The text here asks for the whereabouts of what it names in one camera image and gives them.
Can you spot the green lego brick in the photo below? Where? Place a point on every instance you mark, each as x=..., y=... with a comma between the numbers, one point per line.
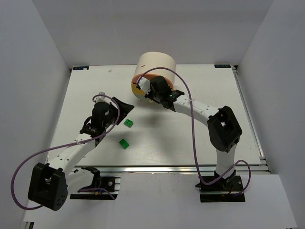
x=124, y=144
x=129, y=123

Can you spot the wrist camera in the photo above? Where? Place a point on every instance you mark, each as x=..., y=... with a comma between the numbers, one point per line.
x=101, y=96
x=144, y=84

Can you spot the aluminium rail front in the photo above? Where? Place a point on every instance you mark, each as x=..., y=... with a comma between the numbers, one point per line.
x=239, y=168

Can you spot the blue label left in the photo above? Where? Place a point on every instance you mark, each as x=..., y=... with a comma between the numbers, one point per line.
x=80, y=68

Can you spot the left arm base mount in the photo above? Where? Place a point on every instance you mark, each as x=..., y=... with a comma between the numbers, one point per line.
x=89, y=183

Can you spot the orange top drawer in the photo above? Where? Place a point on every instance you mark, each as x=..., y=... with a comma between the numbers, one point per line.
x=170, y=78

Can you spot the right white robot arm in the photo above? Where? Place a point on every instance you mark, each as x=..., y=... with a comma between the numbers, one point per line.
x=223, y=127

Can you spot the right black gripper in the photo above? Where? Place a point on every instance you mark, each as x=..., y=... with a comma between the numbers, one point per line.
x=149, y=93

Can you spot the yellow drawer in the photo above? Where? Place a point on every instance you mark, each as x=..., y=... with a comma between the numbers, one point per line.
x=136, y=91

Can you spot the green lego brick middle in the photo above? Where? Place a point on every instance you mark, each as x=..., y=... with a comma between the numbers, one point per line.
x=129, y=123

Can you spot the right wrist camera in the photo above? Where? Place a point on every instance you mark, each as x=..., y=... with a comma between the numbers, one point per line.
x=144, y=84

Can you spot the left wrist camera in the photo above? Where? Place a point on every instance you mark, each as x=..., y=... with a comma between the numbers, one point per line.
x=101, y=96

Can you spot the green lego brick lower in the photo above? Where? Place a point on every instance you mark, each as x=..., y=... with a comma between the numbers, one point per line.
x=124, y=144

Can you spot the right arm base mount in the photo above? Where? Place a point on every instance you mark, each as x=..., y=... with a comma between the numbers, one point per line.
x=220, y=193

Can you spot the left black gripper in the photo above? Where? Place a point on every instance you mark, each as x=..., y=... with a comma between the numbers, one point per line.
x=116, y=110

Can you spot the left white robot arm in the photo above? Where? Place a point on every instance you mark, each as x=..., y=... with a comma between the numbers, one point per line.
x=53, y=182

